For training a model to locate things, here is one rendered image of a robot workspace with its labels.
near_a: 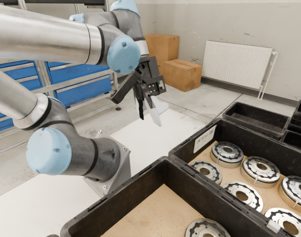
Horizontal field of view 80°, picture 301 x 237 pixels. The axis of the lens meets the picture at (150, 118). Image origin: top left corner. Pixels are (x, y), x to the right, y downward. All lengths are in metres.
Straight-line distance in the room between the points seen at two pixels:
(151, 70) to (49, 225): 0.58
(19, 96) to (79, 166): 0.23
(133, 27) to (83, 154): 0.37
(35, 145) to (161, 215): 0.37
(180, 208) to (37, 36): 0.49
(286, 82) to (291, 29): 0.72
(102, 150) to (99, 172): 0.07
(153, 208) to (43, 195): 0.44
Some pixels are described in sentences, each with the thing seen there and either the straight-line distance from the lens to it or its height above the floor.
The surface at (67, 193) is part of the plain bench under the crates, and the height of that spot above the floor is 0.70.
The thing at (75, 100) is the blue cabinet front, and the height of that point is 0.35.
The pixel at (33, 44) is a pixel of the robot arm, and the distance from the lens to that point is 0.35.
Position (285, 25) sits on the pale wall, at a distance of 3.28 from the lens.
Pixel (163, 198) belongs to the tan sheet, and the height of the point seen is 0.83.
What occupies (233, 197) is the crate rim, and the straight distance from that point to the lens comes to 0.47.
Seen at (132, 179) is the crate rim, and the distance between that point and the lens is 0.46.
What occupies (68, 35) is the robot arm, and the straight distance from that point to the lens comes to 0.36.
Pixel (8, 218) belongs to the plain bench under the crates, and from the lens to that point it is 0.82.
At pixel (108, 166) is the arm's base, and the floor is 0.86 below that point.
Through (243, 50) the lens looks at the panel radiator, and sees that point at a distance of 3.29.
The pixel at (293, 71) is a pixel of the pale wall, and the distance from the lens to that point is 3.33.
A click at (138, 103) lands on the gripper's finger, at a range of 0.59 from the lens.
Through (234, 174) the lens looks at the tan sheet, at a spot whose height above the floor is 0.83.
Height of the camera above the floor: 1.29
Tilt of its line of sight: 32 degrees down
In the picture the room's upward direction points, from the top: straight up
